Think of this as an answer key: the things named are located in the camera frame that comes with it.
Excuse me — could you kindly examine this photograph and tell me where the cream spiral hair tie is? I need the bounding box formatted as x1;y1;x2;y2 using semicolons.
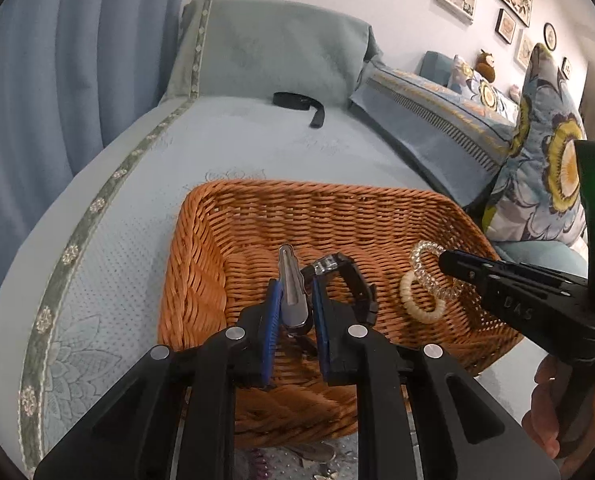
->
399;272;449;324

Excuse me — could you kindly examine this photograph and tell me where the person's right hand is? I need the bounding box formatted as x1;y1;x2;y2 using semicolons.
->
521;355;595;480

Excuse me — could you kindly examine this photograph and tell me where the black strap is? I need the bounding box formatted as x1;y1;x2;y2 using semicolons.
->
272;91;327;130

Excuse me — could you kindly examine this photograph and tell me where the woven wicker basket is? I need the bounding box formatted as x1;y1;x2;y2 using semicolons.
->
156;179;525;449

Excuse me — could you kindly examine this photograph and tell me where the small floral pillow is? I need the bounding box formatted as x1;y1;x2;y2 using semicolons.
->
447;54;521;127

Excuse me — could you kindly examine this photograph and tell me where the silver metal hair clip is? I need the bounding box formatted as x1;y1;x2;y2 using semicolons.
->
276;243;313;339

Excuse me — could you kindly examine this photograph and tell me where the small dark framed picture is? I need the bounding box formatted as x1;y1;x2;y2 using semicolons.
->
495;7;517;45

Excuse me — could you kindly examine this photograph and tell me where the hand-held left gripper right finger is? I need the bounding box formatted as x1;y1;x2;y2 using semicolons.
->
311;277;562;480

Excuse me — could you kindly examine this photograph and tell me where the brown owl plush toy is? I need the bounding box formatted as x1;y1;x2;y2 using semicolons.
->
474;48;499;83

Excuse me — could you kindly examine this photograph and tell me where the clear spiral hair tie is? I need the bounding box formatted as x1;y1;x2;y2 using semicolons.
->
409;240;471;302

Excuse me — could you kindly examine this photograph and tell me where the large floral pillow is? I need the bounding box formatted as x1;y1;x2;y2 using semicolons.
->
482;42;591;252

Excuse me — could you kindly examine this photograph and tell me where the blue curtain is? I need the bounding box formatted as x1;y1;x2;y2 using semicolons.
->
0;0;192;356

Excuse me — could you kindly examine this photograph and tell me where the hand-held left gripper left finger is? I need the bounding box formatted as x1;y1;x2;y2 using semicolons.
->
33;280;285;480

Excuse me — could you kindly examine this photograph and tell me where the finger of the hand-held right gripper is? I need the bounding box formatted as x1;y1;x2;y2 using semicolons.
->
438;248;509;295

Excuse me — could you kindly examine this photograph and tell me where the sofa with light blue cover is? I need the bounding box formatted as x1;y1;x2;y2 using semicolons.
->
0;0;589;480

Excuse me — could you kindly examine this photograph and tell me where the narrow white framed picture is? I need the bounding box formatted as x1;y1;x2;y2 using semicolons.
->
515;27;536;71

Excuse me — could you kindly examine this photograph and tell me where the blue striped pillow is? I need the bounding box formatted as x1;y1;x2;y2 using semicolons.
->
348;55;517;209

